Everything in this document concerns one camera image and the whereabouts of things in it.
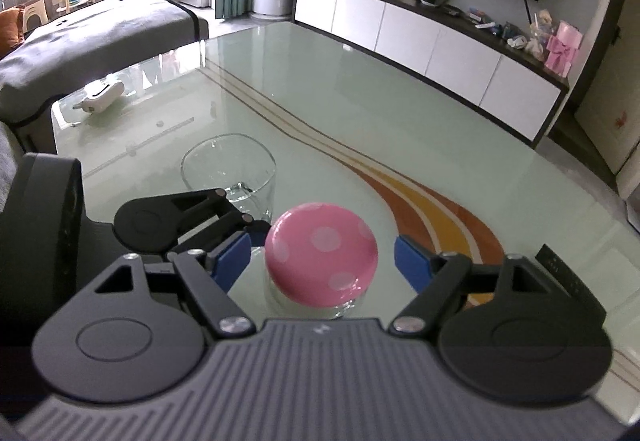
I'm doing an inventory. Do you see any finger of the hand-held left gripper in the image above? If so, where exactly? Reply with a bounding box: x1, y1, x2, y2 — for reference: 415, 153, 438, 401
169, 188, 273, 256

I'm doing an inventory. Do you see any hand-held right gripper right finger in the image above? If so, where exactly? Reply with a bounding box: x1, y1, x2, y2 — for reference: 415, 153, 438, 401
389, 236, 566, 337

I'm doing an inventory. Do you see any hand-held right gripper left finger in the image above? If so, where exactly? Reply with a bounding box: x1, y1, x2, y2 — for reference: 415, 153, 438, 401
85, 230, 257, 340

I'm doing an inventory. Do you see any clear glass cup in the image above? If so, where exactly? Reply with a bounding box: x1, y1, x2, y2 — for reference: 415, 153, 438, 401
180, 133, 277, 228

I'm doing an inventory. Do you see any pink polka dot bottle cap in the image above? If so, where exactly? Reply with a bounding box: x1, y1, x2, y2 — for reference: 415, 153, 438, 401
264, 203, 379, 308

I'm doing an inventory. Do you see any white handheld device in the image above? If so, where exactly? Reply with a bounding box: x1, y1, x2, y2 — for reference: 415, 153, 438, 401
71, 80, 126, 116

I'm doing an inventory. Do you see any black remote control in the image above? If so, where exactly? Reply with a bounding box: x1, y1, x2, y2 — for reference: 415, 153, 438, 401
535, 243, 607, 318

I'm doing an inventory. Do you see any orange cushion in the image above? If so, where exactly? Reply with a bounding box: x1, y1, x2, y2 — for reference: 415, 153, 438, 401
0, 7, 26, 59

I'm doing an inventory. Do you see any grey sofa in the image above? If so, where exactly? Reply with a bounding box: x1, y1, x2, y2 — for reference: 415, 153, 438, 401
0, 0, 210, 212

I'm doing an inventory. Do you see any wooden stool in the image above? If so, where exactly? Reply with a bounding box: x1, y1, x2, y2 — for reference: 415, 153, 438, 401
21, 0, 48, 34

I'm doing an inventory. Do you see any white television cabinet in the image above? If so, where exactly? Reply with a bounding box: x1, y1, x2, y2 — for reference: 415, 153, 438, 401
292, 0, 571, 149

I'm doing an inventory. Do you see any white door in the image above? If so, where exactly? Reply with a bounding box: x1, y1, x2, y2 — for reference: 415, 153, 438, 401
572, 16, 640, 176

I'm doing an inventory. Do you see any pink gift box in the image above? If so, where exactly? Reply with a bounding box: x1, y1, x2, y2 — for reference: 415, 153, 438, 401
545, 20, 584, 78

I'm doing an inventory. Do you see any small doll figurine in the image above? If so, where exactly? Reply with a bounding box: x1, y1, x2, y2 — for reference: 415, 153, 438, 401
525, 8, 555, 59

